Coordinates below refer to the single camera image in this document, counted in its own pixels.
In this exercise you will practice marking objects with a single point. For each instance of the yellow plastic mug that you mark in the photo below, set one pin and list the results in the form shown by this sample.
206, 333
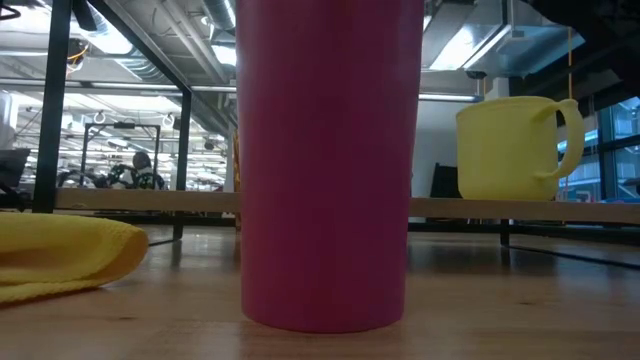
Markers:
505, 150

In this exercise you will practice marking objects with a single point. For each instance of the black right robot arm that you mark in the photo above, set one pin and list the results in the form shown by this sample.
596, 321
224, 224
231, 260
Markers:
615, 35

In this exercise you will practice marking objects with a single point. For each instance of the pink plastic cup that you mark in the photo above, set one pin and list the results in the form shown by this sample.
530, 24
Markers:
327, 165

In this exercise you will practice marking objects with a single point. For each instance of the black folded panel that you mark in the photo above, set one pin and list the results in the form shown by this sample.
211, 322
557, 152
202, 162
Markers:
445, 182

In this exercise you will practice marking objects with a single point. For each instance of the person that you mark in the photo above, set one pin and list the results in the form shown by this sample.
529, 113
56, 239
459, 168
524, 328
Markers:
142, 172

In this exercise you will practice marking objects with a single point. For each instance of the yellow cloth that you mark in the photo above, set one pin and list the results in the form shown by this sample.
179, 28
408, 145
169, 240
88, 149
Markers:
55, 255

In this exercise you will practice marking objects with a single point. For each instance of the black metal frame post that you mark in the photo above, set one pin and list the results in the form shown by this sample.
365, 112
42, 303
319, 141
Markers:
50, 125

